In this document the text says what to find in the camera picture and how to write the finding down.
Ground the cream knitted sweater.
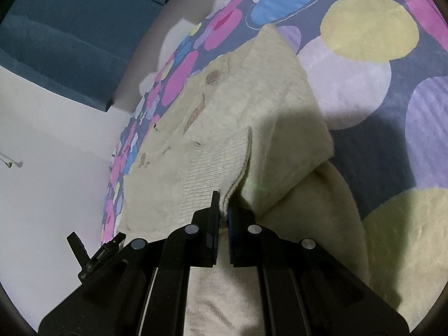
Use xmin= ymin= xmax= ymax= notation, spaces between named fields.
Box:
xmin=118 ymin=24 xmax=372 ymax=336

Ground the small wall hook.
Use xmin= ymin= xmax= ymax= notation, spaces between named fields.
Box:
xmin=0 ymin=152 xmax=24 ymax=169

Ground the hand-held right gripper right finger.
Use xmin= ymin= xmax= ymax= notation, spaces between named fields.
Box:
xmin=226 ymin=206 xmax=410 ymax=336

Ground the blue curtain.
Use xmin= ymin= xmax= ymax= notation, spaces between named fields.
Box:
xmin=0 ymin=0 xmax=193 ymax=113

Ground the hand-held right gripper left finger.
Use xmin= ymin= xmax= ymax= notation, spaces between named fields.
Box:
xmin=38 ymin=191 xmax=221 ymax=336

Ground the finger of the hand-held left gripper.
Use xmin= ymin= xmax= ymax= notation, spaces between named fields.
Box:
xmin=66 ymin=231 xmax=89 ymax=283
xmin=87 ymin=233 xmax=127 ymax=274

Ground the blanket with coloured circles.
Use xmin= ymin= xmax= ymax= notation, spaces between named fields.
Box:
xmin=101 ymin=0 xmax=448 ymax=326

